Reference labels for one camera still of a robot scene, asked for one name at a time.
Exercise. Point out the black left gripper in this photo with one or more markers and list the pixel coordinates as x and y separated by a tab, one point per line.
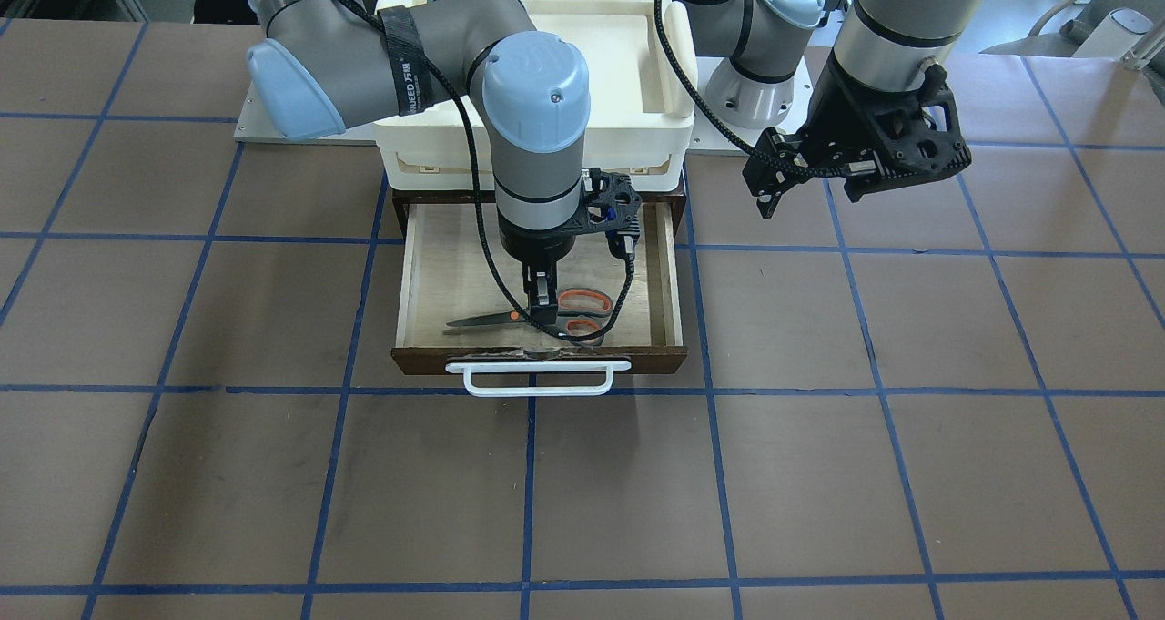
833	110

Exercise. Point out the white plastic tray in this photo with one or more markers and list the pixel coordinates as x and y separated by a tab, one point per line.
603	70

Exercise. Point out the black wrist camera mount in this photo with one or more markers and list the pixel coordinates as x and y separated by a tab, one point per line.
612	206

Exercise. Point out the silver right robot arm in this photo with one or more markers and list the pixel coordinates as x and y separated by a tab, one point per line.
328	65

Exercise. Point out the grey orange scissors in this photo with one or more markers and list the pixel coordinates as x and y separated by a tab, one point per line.
579	311

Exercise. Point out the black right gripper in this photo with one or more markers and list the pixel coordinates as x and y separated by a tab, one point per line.
537	245

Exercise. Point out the light wooden drawer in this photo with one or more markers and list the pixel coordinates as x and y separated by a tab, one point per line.
462	297

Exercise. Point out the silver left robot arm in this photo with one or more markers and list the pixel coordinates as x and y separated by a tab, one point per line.
760	44

